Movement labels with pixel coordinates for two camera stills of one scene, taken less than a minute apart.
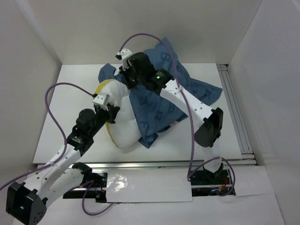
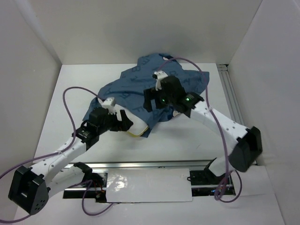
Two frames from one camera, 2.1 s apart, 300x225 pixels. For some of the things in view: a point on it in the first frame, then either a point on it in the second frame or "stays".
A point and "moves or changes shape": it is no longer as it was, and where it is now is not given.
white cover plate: (148, 185) stays
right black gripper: (123, 72) -> (150, 93)
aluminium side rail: (248, 156) stays
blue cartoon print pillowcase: (154, 113) moves or changes shape
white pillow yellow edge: (125, 133) moves or changes shape
